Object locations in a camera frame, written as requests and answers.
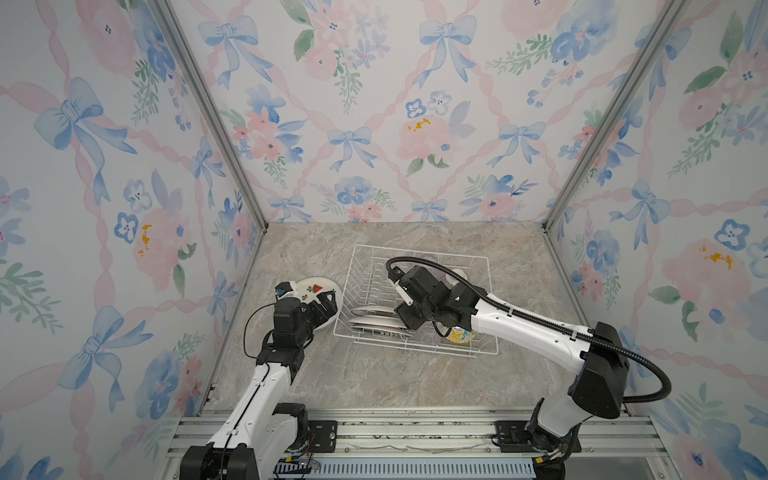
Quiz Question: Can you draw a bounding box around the white plate blue rim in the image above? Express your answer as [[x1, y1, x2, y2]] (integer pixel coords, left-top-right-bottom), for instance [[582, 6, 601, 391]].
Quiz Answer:
[[351, 317, 411, 335]]

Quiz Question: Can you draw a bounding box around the yellow blue patterned bowl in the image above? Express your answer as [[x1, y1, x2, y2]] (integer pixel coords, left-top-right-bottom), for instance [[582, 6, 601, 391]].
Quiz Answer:
[[445, 327, 476, 345]]

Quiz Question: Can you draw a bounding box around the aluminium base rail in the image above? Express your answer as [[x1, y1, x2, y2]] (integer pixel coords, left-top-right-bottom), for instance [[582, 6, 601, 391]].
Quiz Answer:
[[161, 407, 679, 480]]

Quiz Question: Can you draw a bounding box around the white wire dish rack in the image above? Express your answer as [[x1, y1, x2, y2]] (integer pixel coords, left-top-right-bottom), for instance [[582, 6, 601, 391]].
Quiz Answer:
[[333, 244, 499, 358]]

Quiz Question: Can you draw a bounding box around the corner aluminium profile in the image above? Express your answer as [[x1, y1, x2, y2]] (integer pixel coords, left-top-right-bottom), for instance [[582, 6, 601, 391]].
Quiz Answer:
[[148, 0, 268, 234], [542, 0, 689, 234]]

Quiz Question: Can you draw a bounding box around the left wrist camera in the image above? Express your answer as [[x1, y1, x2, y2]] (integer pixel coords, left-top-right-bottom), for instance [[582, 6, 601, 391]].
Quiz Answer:
[[274, 281, 298, 301]]

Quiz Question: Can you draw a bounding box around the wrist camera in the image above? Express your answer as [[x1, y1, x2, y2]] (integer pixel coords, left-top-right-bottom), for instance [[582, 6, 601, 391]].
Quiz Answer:
[[274, 281, 298, 301], [395, 279, 423, 306]]

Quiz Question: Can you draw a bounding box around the white plate watermelon pattern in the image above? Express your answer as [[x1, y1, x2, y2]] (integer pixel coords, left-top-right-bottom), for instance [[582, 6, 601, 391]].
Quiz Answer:
[[288, 276, 342, 330]]

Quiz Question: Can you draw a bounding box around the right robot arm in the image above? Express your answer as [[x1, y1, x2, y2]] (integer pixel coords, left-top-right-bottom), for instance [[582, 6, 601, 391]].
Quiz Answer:
[[387, 266, 628, 457]]

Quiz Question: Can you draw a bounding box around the white plate dark rim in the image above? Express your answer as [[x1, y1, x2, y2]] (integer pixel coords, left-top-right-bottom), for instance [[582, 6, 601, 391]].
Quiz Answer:
[[351, 305, 398, 318]]

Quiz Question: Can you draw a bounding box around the left corner aluminium profile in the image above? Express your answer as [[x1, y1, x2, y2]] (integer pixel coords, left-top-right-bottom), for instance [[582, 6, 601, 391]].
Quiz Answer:
[[148, 0, 268, 234]]

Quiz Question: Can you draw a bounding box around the right corner aluminium profile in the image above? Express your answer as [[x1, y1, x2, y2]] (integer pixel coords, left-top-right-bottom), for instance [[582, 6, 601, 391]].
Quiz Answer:
[[542, 0, 689, 234]]

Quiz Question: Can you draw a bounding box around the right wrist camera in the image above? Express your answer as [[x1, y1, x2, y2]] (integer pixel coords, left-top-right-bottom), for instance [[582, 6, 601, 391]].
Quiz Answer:
[[395, 279, 423, 306]]

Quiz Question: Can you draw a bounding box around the black corrugated cable conduit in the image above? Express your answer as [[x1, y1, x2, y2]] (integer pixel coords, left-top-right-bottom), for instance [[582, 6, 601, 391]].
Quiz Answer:
[[386, 256, 672, 404]]

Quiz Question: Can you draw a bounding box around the thin black left cable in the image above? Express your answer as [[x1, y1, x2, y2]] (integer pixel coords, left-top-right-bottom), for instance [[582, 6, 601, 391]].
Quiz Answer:
[[242, 301, 280, 361]]

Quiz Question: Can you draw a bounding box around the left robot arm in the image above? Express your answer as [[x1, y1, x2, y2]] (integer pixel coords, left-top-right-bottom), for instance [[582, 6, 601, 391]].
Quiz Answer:
[[178, 288, 339, 479]]

